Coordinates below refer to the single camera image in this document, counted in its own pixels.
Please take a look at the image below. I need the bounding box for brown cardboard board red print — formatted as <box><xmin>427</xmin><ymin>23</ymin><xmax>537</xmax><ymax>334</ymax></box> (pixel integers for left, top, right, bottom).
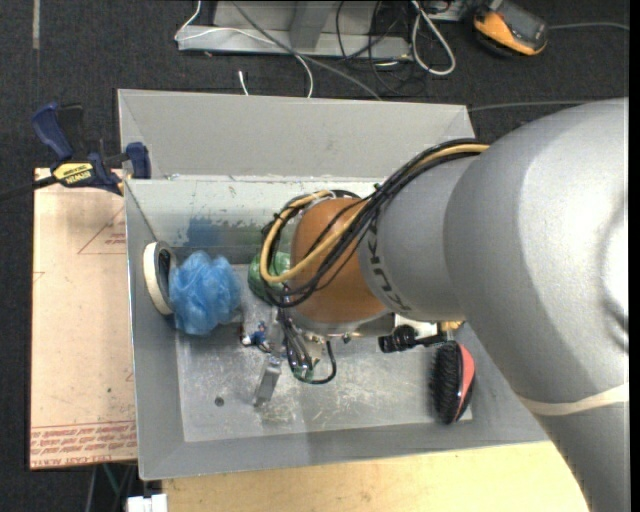
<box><xmin>28</xmin><ymin>167</ymin><xmax>139</xmax><ymax>471</ymax></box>

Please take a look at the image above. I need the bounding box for black and red hairbrush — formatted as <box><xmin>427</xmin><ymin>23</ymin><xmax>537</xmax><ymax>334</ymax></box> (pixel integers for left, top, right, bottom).
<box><xmin>428</xmin><ymin>340</ymin><xmax>476</xmax><ymax>426</ymax></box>

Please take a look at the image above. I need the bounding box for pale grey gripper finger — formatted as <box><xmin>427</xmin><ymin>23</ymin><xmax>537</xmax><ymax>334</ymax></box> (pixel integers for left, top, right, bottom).
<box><xmin>253</xmin><ymin>355</ymin><xmax>283</xmax><ymax>408</ymax></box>

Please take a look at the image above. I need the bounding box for white tape roll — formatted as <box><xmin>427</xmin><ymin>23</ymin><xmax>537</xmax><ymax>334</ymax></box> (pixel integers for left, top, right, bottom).
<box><xmin>142</xmin><ymin>241</ymin><xmax>178</xmax><ymax>316</ymax></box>

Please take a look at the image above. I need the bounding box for small blue and white figure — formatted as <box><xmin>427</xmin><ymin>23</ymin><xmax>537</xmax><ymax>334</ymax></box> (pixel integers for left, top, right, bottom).
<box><xmin>238</xmin><ymin>319</ymin><xmax>274</xmax><ymax>352</ymax></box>

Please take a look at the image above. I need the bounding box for blue mesh bath sponge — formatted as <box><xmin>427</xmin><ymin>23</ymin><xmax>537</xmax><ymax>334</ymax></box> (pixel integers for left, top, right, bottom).
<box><xmin>168</xmin><ymin>249</ymin><xmax>244</xmax><ymax>337</ymax></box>

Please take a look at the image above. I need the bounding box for green soft toy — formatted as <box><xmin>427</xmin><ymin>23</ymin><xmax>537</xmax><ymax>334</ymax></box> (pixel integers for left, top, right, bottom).
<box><xmin>248</xmin><ymin>249</ymin><xmax>294</xmax><ymax>302</ymax></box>

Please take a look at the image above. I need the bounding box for black cylinder on white bracket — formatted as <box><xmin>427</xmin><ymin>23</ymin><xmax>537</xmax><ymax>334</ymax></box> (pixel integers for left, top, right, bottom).
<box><xmin>378</xmin><ymin>312</ymin><xmax>461</xmax><ymax>354</ymax></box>

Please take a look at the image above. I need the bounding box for grey metal bin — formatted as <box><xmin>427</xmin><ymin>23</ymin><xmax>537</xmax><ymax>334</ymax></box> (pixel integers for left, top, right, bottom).
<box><xmin>117</xmin><ymin>88</ymin><xmax>551</xmax><ymax>482</ymax></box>

